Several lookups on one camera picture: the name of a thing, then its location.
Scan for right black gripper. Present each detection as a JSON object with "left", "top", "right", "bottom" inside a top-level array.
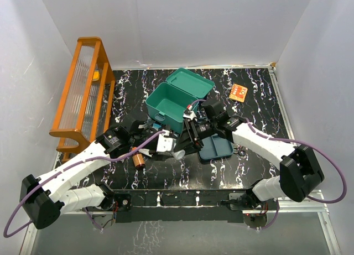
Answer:
[{"left": 174, "top": 119, "right": 217, "bottom": 157}]

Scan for white plastic medicine bottle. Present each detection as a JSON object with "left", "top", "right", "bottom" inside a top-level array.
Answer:
[{"left": 171, "top": 150, "right": 185, "bottom": 160}]

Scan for amber bottle orange label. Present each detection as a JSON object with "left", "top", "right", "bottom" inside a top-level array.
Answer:
[{"left": 132, "top": 147, "right": 145, "bottom": 171}]

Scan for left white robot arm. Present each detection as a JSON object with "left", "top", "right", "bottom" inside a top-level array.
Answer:
[{"left": 20, "top": 120, "right": 178, "bottom": 230}]

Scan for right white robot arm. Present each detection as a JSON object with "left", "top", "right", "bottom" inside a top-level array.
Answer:
[{"left": 174, "top": 99, "right": 325, "bottom": 209}]

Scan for green medicine box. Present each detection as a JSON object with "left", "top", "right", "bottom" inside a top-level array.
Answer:
[{"left": 146, "top": 68, "right": 215, "bottom": 133}]

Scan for dark blue divided tray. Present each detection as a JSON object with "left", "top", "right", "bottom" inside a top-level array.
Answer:
[{"left": 198, "top": 134, "right": 233, "bottom": 163}]

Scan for small scissors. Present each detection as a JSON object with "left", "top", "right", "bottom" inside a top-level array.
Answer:
[{"left": 233, "top": 145, "right": 246, "bottom": 157}]

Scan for orange patterned card packet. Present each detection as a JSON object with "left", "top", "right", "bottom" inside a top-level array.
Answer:
[{"left": 228, "top": 84, "right": 248, "bottom": 102}]

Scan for orange wooden rack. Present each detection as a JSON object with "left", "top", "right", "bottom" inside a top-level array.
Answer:
[{"left": 49, "top": 37, "right": 116, "bottom": 163}]

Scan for yellow item on rack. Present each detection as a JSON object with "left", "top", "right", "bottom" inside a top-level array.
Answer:
[{"left": 92, "top": 70, "right": 100, "bottom": 82}]

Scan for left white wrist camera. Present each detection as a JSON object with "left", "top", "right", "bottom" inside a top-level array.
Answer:
[{"left": 156, "top": 130, "right": 177, "bottom": 153}]

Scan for black front mounting rail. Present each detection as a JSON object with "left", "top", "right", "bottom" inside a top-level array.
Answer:
[{"left": 110, "top": 188, "right": 280, "bottom": 224}]

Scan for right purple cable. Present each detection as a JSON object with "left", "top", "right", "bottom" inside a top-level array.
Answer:
[{"left": 190, "top": 99, "right": 347, "bottom": 203}]

